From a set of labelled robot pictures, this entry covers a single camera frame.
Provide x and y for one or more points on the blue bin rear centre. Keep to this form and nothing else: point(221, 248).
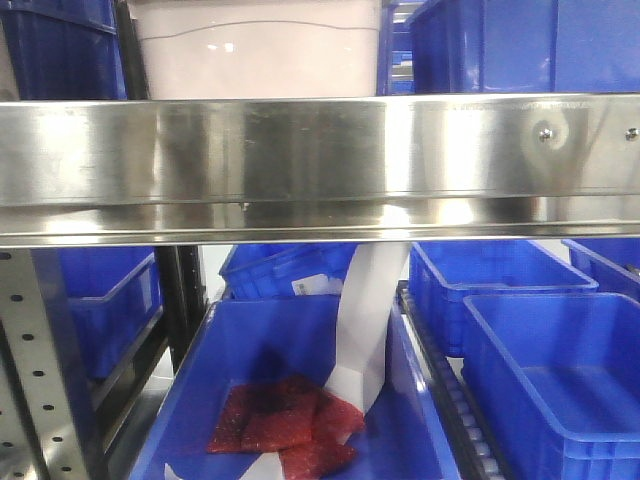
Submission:
point(253, 271)

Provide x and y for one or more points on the red bubble wrap bags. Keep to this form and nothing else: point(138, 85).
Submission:
point(305, 425)

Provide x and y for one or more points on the blue bin upper left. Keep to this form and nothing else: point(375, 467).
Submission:
point(64, 50)

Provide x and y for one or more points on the blue bin far right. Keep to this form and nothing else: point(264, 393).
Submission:
point(612, 262)

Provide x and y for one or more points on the stainless steel shelf rail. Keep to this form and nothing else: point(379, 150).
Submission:
point(363, 169)

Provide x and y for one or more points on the blue bin lower left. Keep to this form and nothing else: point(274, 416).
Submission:
point(113, 293)

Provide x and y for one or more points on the perforated steel shelf upright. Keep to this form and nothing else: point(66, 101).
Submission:
point(36, 322)

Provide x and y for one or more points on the white plastic storage bin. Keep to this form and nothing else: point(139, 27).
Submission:
point(259, 49)

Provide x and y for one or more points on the black roller track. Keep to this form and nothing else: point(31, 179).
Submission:
point(475, 451)

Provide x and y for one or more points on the blue bin upper right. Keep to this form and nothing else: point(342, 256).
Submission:
point(525, 46)

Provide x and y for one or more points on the white paper strip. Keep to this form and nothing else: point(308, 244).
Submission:
point(337, 341)

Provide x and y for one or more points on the blue bin front right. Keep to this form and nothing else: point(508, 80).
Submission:
point(557, 379)

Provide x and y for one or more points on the blue bin with red bags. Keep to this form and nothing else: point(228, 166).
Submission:
point(403, 437)

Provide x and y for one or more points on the blue bin rear right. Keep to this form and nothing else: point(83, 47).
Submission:
point(443, 273)

